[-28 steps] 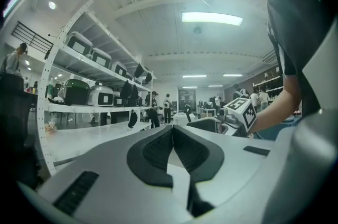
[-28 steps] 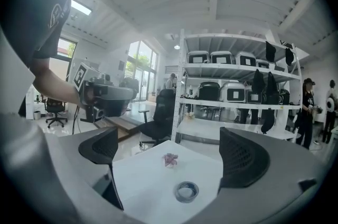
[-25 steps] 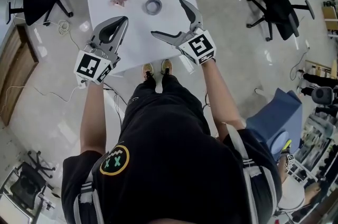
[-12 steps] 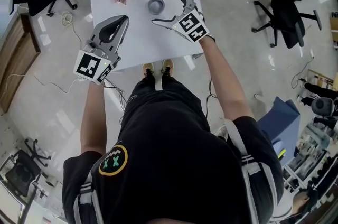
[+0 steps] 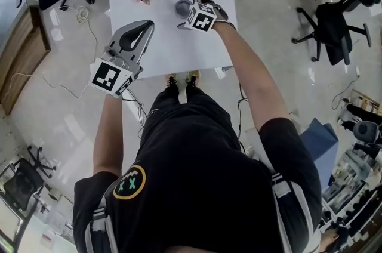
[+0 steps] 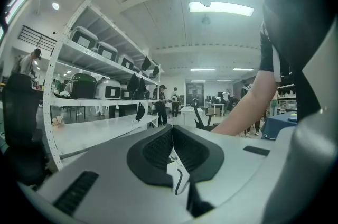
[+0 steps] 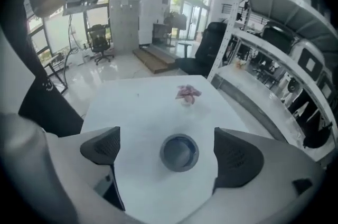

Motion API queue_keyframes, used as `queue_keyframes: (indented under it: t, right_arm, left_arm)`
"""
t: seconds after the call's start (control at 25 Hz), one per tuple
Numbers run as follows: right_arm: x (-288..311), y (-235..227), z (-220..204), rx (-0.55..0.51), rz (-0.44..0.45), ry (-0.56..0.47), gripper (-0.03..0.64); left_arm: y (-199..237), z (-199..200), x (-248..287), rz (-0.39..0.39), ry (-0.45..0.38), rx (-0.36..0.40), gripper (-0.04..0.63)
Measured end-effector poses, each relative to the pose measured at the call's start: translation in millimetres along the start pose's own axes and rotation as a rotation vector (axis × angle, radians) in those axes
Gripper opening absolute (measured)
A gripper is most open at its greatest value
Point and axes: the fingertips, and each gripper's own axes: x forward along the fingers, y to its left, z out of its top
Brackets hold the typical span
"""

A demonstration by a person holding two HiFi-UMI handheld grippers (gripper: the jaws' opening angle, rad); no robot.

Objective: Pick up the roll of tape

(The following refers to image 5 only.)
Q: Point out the blue box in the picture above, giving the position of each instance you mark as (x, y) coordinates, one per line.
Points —
(319, 144)

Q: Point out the person's left forearm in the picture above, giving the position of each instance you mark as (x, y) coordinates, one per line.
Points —
(108, 132)

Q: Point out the person's right forearm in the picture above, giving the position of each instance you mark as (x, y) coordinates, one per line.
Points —
(253, 75)

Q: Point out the person's right shoe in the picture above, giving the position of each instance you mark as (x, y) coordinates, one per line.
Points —
(192, 78)

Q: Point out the black mesh office chair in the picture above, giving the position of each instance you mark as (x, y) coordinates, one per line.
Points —
(21, 183)

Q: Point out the person's black trousers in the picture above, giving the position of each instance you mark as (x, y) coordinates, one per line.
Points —
(182, 108)

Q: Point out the person's right hand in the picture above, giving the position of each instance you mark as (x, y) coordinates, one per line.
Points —
(220, 11)

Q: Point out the wooden cabinet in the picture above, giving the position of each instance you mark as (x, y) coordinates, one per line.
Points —
(21, 58)

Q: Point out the person's black t-shirt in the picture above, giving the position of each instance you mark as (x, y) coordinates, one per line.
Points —
(194, 195)

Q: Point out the person's shoe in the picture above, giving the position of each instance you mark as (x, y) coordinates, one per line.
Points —
(172, 80)
(192, 78)

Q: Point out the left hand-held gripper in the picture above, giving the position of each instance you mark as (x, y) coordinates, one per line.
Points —
(107, 75)

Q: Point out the person's left shoe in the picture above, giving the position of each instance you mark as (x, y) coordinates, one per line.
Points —
(172, 80)

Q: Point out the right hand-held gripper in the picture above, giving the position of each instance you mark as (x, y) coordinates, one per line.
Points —
(201, 19)

